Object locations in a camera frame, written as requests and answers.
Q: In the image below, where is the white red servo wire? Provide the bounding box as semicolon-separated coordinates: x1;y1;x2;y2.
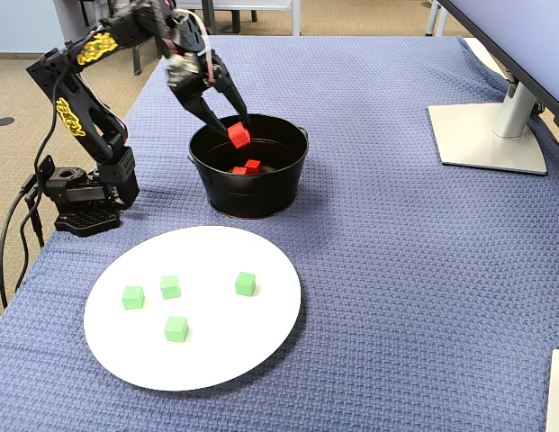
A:
170;8;217;86

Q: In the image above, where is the white round plate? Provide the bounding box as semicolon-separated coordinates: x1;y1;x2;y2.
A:
83;224;303;392

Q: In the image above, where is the blue woven table cloth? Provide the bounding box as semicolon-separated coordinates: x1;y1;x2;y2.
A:
0;34;559;432

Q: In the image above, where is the computer monitor with silver stand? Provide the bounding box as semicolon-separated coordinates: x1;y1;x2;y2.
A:
428;0;559;176

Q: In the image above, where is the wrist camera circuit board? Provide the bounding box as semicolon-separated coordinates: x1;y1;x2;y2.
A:
164;58;194;91

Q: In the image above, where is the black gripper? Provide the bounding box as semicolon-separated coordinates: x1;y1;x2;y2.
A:
164;12;252;140

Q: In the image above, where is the white table with leg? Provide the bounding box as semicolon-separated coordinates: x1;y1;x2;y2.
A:
206;0;302;37

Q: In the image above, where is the thin black camera cable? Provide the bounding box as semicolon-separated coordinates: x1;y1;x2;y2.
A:
32;67;67;181

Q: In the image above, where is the green wooden cube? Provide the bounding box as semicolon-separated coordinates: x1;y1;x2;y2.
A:
159;274;181;301
235;271;257;298
164;316;190;343
121;285;146;311

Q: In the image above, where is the grey table leg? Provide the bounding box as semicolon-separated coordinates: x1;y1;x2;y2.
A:
425;0;445;36

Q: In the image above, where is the black metal bucket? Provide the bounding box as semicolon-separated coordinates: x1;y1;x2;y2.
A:
187;113;310;221

